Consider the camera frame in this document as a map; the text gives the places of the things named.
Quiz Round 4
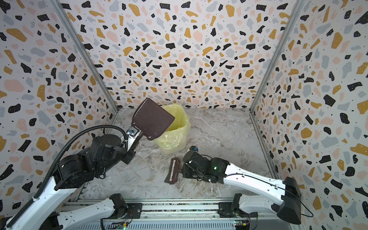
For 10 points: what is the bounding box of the brown cartoon face brush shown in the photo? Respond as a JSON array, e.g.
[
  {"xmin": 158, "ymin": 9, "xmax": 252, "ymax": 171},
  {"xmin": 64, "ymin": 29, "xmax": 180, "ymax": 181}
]
[{"xmin": 164, "ymin": 157, "xmax": 183, "ymax": 185}]

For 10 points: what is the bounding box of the bin with yellow bag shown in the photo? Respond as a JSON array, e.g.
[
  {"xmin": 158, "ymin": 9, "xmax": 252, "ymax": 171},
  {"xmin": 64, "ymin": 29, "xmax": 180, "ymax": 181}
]
[{"xmin": 151, "ymin": 103, "xmax": 191, "ymax": 154}]

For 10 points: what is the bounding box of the brown dustpan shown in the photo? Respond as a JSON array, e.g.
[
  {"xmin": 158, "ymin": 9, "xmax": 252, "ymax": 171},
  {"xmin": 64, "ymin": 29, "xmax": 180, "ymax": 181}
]
[{"xmin": 131, "ymin": 98, "xmax": 175, "ymax": 140}]

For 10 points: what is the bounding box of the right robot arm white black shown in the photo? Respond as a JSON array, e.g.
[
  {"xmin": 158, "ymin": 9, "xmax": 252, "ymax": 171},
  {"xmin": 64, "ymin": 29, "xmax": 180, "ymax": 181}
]
[{"xmin": 182, "ymin": 146, "xmax": 302, "ymax": 225}]

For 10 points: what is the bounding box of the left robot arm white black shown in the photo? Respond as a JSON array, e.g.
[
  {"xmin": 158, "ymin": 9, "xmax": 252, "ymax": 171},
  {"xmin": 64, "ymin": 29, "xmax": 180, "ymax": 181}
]
[{"xmin": 2, "ymin": 134, "xmax": 135, "ymax": 230}]

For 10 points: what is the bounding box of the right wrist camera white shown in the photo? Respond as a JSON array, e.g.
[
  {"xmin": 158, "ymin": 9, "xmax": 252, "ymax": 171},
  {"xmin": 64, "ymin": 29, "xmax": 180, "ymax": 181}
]
[{"xmin": 189, "ymin": 146, "xmax": 198, "ymax": 153}]

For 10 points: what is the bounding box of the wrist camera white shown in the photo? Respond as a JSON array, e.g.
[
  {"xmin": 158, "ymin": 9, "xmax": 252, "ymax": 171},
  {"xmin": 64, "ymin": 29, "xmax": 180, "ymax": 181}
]
[
  {"xmin": 189, "ymin": 146, "xmax": 198, "ymax": 153},
  {"xmin": 126, "ymin": 126, "xmax": 143, "ymax": 150}
]

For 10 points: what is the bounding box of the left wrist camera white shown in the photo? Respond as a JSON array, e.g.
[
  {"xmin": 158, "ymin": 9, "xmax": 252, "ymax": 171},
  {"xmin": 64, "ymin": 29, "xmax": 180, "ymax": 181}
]
[{"xmin": 126, "ymin": 126, "xmax": 143, "ymax": 150}]

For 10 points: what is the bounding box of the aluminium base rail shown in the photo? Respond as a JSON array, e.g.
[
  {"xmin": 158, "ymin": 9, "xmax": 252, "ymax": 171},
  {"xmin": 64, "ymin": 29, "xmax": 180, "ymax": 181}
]
[{"xmin": 56, "ymin": 197, "xmax": 277, "ymax": 230}]

